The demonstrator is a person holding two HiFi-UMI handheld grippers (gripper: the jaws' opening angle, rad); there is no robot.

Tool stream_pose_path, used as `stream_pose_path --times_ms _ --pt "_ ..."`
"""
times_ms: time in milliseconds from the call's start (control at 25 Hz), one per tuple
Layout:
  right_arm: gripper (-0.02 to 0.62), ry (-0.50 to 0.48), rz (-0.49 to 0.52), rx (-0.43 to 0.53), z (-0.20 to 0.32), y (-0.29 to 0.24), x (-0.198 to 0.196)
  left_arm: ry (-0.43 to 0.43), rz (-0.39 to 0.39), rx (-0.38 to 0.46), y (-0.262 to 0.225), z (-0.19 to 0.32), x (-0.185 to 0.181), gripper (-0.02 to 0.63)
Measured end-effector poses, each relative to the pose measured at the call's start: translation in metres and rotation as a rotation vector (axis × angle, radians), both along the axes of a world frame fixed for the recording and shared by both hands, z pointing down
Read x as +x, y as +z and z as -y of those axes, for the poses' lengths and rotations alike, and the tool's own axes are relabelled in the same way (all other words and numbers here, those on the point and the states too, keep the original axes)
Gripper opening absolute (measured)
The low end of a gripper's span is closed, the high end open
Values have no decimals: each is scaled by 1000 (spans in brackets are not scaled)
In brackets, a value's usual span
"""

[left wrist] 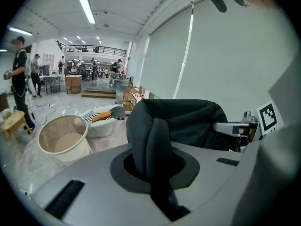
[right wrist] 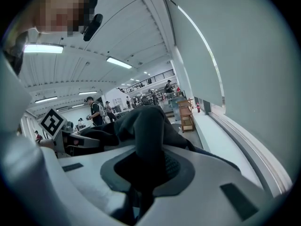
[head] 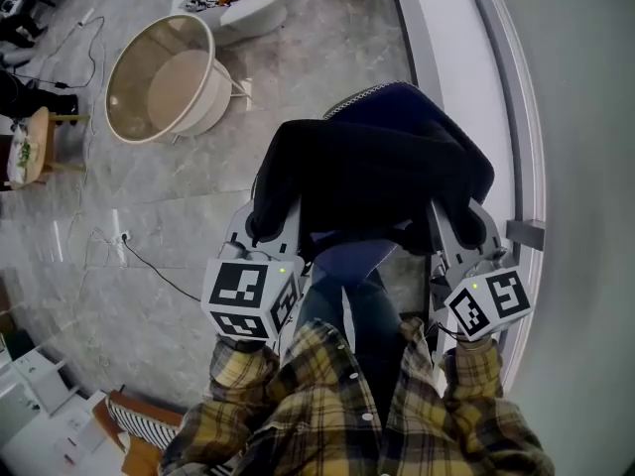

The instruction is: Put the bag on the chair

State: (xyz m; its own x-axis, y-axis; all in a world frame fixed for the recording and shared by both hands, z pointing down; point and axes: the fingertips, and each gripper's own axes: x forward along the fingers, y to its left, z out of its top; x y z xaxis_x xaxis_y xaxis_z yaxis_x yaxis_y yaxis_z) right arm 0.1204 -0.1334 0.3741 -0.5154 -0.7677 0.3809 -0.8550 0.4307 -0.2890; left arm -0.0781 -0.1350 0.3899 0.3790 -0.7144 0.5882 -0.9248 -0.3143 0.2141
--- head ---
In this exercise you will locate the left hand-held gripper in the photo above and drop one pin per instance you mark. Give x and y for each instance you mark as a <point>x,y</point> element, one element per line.
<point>238,290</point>

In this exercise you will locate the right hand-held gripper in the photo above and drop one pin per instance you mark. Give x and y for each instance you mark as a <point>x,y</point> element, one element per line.
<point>488,305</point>

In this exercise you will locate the black garment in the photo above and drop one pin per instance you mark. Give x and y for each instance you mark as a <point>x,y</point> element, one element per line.
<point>367,176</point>

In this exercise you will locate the blue upholstered chair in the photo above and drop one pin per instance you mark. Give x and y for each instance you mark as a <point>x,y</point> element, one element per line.
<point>382,104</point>

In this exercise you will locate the person's right forearm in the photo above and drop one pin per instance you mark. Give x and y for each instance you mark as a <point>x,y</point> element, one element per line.
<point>471,387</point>

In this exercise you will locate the person's left forearm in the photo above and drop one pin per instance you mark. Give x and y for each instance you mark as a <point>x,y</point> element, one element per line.
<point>238,382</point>

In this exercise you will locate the white round seat with clothes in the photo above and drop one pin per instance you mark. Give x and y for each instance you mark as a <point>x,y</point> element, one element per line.
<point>253,15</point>

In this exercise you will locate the person's legs in blue jeans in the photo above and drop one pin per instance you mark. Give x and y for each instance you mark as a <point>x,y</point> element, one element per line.
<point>322,305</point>

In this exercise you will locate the black wristband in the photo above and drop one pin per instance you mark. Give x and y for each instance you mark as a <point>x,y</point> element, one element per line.
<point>243,346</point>

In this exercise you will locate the white power strip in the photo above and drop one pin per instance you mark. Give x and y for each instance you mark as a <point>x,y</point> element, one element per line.
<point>126,236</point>

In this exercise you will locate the round glass coffee table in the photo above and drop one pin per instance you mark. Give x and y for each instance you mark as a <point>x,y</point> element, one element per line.
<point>183,87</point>

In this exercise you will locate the person's yellow plaid shirt torso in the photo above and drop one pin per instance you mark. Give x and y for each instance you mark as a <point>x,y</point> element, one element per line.
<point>322,414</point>

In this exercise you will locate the round wooden side table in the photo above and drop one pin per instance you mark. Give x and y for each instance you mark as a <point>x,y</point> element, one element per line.
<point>42,137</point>

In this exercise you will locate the green leafy food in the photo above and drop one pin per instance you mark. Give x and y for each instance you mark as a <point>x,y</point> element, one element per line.
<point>25,154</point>

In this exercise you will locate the white cloth on wooden table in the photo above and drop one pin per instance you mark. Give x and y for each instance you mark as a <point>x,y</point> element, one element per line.
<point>17,166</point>

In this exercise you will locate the white shelf unit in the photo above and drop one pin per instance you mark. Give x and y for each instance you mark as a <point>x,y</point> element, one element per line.
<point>44,380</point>

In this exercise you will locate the white low table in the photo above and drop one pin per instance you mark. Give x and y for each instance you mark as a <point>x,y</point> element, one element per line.
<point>39,444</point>

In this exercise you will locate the grey metal door bracket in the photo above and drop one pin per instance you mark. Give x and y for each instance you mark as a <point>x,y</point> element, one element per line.
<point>526,235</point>

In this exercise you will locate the grey metal door frame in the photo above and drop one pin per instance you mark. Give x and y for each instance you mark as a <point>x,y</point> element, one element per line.
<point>523,117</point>

